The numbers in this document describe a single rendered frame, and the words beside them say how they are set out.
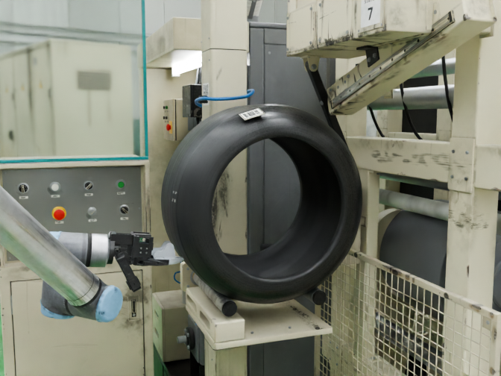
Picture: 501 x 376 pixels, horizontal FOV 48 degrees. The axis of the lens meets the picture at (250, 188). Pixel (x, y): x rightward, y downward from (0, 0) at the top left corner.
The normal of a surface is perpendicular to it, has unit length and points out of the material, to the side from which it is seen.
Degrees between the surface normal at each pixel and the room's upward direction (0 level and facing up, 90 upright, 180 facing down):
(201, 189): 87
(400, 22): 90
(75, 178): 90
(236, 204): 90
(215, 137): 57
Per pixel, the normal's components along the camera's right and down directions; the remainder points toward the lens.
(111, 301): 0.90, 0.10
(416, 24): 0.34, 0.12
